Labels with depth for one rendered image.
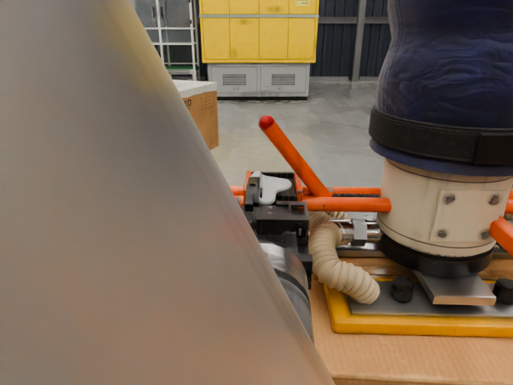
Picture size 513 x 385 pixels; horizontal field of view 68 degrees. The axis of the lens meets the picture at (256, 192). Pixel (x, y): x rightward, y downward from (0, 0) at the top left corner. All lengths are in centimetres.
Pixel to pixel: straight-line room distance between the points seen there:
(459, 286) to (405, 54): 31
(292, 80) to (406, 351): 748
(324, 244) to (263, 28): 728
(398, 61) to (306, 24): 729
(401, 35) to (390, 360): 40
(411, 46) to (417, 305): 33
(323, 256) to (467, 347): 21
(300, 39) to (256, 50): 86
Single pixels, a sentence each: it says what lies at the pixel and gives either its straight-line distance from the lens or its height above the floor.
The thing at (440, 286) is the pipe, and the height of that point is 100.
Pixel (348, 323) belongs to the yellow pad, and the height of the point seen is 97.
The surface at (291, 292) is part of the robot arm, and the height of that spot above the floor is 111.
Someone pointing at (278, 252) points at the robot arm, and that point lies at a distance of 37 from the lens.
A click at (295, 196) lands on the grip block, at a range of 53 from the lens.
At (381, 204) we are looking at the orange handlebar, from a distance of 57.
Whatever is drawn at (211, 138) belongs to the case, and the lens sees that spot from 240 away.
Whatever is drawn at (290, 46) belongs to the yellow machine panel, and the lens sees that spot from 777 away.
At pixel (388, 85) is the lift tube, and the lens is 53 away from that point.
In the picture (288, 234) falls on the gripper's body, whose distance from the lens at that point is 45.
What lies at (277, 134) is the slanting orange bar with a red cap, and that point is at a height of 118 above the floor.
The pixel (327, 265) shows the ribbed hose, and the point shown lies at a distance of 52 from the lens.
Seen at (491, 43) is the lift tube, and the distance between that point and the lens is 49.
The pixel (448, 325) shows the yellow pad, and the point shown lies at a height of 97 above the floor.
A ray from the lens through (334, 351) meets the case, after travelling 52.
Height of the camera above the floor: 132
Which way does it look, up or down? 23 degrees down
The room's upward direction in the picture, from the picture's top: straight up
